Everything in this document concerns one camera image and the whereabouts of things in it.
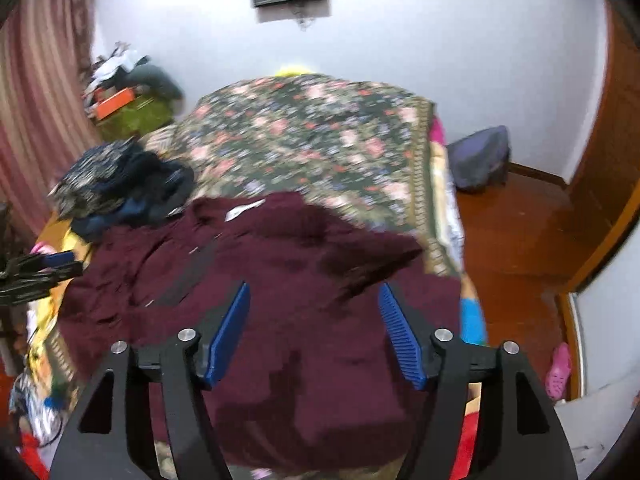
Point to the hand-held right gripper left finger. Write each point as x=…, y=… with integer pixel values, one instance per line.
x=227, y=332

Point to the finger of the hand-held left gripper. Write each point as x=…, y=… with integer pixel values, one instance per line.
x=57, y=259
x=47, y=280

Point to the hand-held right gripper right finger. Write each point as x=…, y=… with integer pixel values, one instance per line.
x=402, y=340

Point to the maroon button-up shirt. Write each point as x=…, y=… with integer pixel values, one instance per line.
x=280, y=320

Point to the black white patterned garment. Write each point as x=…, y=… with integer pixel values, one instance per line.
x=92, y=180

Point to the navy blue garment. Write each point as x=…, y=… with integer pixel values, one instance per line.
x=150, y=190

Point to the red striped curtain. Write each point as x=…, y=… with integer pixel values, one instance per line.
x=35, y=110

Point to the pink shoe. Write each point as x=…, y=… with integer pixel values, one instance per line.
x=559, y=370

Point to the orange box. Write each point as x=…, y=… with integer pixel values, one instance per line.
x=116, y=104

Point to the grey backpack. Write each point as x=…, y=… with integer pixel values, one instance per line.
x=477, y=160

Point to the green floral blanket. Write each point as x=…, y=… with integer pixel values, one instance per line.
x=310, y=150

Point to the grey jacket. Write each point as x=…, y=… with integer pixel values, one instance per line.
x=155, y=82

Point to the pile of white papers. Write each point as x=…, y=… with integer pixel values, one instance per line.
x=117, y=62

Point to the white wardrobe door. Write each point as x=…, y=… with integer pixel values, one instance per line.
x=610, y=340

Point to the brown wooden door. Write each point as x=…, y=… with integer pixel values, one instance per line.
x=605, y=160

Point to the yellow round object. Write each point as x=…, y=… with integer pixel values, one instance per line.
x=297, y=70

